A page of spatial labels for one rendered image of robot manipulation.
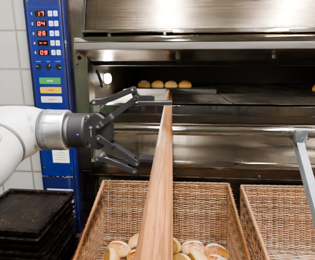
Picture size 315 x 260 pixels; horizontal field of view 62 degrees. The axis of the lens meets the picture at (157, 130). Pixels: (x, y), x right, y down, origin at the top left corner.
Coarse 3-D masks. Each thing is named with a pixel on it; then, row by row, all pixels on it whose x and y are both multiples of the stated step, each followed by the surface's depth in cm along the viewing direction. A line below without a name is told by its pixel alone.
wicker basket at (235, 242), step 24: (120, 192) 115; (144, 192) 114; (192, 192) 113; (96, 216) 104; (120, 216) 114; (192, 216) 113; (216, 216) 112; (240, 216) 97; (96, 240) 103; (120, 240) 114; (216, 240) 112; (240, 240) 91
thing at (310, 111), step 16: (128, 112) 111; (144, 112) 111; (160, 112) 110; (176, 112) 110; (192, 112) 109; (208, 112) 109; (224, 112) 108; (240, 112) 108; (256, 112) 107; (272, 112) 107; (288, 112) 106; (304, 112) 106
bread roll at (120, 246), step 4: (116, 240) 108; (112, 244) 106; (116, 244) 106; (120, 244) 105; (124, 244) 106; (116, 248) 105; (120, 248) 104; (124, 248) 105; (128, 248) 106; (120, 252) 104; (124, 252) 104; (128, 252) 105; (120, 256) 104; (124, 256) 105
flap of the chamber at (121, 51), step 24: (96, 48) 92; (120, 48) 91; (144, 48) 90; (168, 48) 90; (192, 48) 89; (216, 48) 89; (240, 48) 88; (264, 48) 88; (288, 48) 87; (312, 48) 87
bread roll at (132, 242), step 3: (135, 234) 111; (138, 234) 110; (132, 237) 109; (135, 237) 108; (129, 240) 109; (132, 240) 108; (135, 240) 107; (129, 243) 108; (132, 243) 107; (135, 243) 107; (129, 246) 107; (132, 246) 107; (135, 246) 107
